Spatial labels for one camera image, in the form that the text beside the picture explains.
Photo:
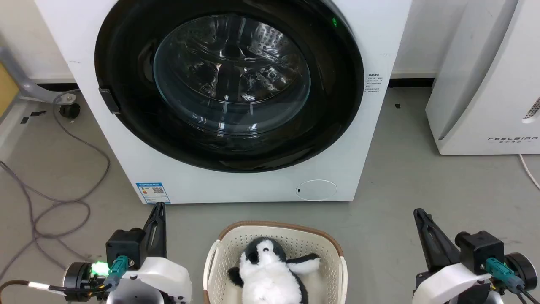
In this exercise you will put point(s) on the black white penguin plush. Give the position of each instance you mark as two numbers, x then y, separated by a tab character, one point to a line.
265	278

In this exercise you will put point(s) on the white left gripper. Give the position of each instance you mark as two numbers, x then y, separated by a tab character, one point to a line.
166	274

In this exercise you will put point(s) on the white standing appliance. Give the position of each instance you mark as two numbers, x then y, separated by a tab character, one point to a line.
485	84

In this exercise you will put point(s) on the yellow wooden panel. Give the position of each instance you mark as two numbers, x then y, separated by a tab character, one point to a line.
6	90

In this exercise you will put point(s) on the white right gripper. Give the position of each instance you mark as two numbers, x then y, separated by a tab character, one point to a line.
447	283

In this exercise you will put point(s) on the cream laundry basket brown rim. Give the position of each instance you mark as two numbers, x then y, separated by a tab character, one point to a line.
287	236

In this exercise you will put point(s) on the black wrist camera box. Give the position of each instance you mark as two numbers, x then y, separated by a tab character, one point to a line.
481	251
124	247

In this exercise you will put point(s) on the white washing machine body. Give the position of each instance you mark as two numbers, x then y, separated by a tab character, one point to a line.
236	188

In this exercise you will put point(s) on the grey metal stand leg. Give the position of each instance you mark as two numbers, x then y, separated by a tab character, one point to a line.
25	86

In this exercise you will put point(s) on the small printed warning label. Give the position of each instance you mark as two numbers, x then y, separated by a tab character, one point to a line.
374	83

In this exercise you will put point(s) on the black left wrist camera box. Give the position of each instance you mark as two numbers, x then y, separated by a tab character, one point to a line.
124	247

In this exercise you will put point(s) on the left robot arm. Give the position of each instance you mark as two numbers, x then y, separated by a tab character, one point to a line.
78	278

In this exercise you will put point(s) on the black caster wheel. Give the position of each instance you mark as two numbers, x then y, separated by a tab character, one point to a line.
70	110

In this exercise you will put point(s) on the blue energy label sticker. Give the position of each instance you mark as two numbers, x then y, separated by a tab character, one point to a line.
153	192

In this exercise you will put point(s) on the black round washer door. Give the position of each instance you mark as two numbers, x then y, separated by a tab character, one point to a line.
126	109

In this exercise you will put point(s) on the round white filter cover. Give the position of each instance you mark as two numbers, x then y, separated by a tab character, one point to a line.
316	190

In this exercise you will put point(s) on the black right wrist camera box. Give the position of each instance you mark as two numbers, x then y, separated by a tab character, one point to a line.
481	251

